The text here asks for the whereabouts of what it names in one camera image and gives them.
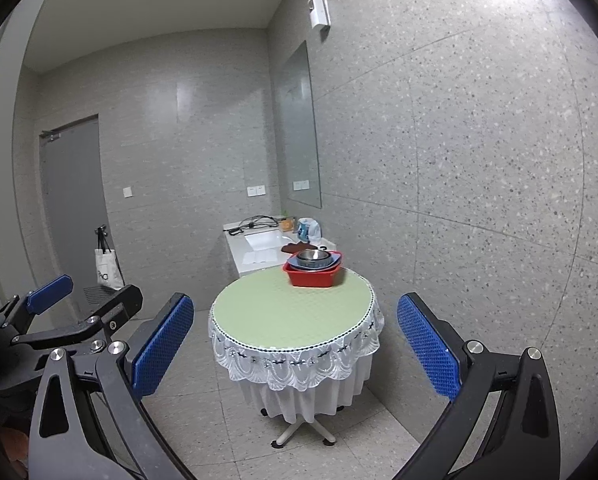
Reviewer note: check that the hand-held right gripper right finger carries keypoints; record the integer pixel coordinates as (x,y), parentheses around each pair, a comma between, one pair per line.
(429,345)

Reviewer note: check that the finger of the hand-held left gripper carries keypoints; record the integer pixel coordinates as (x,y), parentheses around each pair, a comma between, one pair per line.
(49,292)
(121,307)

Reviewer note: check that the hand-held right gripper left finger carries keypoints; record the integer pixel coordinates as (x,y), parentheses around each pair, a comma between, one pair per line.
(164,345)

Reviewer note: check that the blue square plastic bowl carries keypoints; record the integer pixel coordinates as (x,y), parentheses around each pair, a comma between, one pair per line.
(335,260)

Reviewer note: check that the red plastic basin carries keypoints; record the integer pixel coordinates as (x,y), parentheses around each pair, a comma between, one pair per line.
(311,278)

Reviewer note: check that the large stainless steel bowl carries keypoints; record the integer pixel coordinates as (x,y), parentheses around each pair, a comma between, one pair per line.
(314,263)

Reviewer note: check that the white tote bag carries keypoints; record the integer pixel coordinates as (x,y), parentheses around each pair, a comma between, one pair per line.
(109,270)

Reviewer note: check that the grey door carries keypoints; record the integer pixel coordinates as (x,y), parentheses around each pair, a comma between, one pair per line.
(74,185)

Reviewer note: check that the white sink counter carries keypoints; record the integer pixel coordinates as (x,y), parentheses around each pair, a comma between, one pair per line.
(234,250)

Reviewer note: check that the round green table mat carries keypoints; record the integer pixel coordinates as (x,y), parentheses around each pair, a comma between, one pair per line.
(289,315)

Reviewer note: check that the white paper sheet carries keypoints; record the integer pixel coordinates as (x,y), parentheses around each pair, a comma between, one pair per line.
(259,257)

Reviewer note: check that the round table with lace cloth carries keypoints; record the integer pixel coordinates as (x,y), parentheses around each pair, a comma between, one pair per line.
(299,400)

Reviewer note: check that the door closer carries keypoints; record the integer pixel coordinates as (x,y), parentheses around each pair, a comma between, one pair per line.
(50,134)

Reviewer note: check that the brown cloth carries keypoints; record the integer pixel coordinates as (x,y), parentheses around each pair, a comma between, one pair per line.
(291,247)

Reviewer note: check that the blue and white plastic bag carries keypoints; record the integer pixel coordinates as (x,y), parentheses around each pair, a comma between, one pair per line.
(309,230)

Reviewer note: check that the orange round object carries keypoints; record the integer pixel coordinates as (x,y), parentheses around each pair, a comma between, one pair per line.
(287,223)

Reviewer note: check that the chrome faucet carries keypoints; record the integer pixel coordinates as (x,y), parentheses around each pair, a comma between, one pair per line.
(295,224)

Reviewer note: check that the white wall socket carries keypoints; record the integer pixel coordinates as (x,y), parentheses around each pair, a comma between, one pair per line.
(256,190)

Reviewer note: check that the wall mirror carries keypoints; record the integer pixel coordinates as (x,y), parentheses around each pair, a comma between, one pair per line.
(299,130)

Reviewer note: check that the white wall dispenser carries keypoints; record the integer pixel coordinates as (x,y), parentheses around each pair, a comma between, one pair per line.
(320,11)

